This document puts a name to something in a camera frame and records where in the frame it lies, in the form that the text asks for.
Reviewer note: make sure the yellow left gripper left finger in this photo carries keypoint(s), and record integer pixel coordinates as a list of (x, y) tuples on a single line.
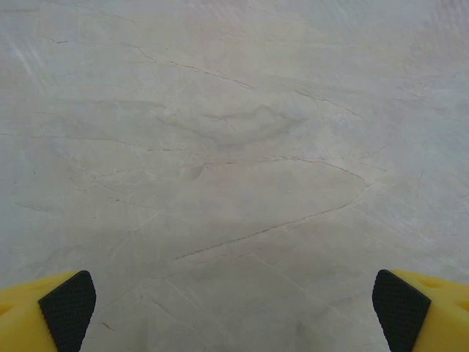
[(29, 319)]

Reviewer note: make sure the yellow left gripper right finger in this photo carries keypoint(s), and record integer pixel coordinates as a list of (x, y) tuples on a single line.
[(439, 319)]

